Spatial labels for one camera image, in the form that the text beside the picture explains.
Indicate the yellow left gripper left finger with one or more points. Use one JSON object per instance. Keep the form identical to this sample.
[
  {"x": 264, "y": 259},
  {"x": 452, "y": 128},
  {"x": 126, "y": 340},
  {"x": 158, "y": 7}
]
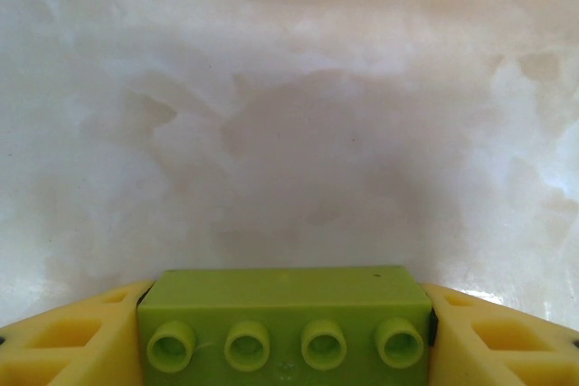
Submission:
[{"x": 68, "y": 359}]

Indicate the lime green 2x4 lego brick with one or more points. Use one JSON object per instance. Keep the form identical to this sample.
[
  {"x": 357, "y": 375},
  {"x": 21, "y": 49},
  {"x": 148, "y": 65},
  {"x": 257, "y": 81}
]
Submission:
[{"x": 280, "y": 295}]

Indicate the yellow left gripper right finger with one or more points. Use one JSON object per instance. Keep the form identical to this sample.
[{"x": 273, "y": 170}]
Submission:
[{"x": 506, "y": 359}]

